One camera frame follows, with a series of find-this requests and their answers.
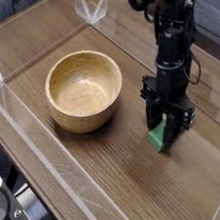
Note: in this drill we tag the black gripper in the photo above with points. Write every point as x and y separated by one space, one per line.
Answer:
166 94

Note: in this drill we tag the green rectangular block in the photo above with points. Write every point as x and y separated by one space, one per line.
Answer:
155 136

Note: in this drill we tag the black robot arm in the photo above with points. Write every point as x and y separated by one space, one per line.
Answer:
175 31

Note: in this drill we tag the brown wooden bowl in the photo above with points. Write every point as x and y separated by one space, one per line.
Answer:
82 90

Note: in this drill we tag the black table leg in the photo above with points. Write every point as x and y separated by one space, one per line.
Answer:
12 178

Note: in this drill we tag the clear acrylic front wall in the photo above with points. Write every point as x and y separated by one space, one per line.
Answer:
107 174

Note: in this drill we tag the grey metal base plate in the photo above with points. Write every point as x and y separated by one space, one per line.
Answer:
20 204

